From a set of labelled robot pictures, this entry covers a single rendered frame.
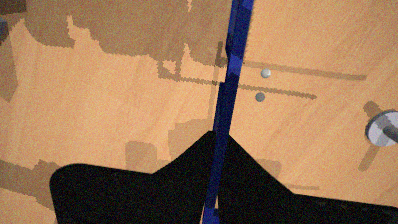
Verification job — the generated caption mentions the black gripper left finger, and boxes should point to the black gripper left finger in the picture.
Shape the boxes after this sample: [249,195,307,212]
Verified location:
[50,131,216,224]

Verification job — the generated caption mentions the grey post on round base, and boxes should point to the grey post on round base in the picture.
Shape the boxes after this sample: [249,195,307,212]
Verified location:
[366,110,398,146]

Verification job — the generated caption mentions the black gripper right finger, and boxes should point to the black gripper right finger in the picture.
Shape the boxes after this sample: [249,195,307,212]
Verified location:
[217,135,398,224]

